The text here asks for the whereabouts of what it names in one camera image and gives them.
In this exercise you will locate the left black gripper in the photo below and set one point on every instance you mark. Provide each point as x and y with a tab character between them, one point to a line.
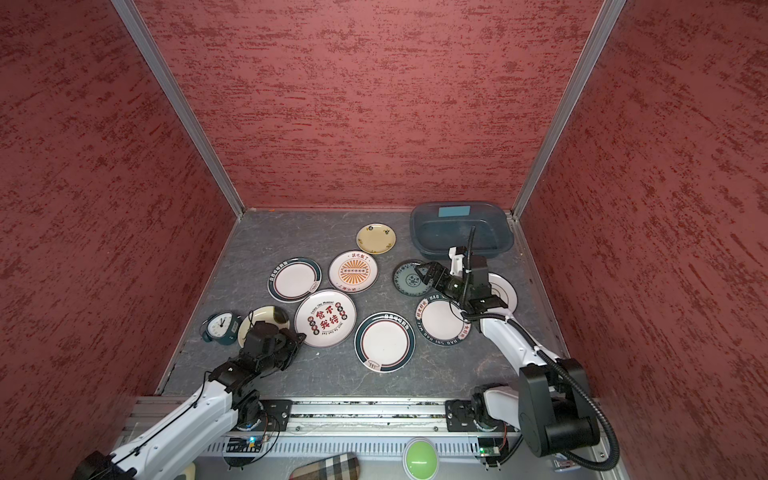
293	344

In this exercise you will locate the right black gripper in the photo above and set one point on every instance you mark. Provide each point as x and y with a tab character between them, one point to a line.
434	267

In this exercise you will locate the white plate red characters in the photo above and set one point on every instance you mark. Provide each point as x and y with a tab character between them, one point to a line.
326	317

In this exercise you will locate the green red rim plate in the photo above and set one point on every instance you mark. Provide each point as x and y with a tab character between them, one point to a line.
384	342

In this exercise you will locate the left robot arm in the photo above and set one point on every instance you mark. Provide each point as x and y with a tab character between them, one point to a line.
227	398

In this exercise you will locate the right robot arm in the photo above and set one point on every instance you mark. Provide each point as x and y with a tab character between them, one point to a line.
551	405

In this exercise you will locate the blue plastic bin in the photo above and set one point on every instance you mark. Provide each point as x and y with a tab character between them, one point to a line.
435	227

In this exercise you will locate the teal patterned small plate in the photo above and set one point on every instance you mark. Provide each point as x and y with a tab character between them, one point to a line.
407	281

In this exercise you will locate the cream plate near left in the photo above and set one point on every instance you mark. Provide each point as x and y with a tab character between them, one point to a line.
270	314

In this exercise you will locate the green alarm clock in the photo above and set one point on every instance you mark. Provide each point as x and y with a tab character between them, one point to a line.
221	328

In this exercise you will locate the green rim lettered plate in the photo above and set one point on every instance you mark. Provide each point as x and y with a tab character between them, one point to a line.
440	322

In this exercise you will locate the small yellow plate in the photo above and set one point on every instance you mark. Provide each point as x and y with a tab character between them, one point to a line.
376	238

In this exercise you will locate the white plate black outline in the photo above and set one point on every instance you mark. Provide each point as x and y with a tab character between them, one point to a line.
503	289

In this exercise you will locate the orange sunburst plate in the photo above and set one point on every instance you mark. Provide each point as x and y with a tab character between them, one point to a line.
353	272

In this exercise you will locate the plaid fabric item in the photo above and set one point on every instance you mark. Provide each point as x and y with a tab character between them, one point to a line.
344	466

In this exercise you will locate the green round button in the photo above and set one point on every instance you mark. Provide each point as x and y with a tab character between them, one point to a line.
420	459

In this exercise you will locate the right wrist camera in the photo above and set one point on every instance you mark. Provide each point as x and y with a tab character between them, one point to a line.
458	261

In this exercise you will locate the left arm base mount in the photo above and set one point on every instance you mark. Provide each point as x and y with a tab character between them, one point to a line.
276	414

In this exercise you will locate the aluminium front rail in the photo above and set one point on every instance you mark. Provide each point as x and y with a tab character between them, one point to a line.
373	428

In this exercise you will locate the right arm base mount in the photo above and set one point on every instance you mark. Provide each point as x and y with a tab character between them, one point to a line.
462	418

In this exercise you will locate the right aluminium corner post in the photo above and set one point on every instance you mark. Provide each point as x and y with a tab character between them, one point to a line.
600	32

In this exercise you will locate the aluminium corner post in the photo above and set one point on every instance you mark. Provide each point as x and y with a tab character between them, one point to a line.
600	32
148	48

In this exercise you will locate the left aluminium corner post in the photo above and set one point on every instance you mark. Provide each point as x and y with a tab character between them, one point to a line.
148	48

